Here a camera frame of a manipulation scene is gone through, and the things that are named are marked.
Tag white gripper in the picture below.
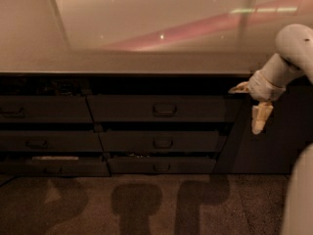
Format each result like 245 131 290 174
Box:
229 70 287 135

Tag dark drawer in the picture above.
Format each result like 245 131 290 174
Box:
0 131 103 152
87 94 244 123
108 157 216 174
100 131 227 153
0 157 110 177
0 96 92 123

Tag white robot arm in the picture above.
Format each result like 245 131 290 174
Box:
229 24 313 235

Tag pale flat item bottom drawer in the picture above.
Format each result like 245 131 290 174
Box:
32 156 79 161

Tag dark items in left drawer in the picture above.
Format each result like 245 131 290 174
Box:
0 77 81 96

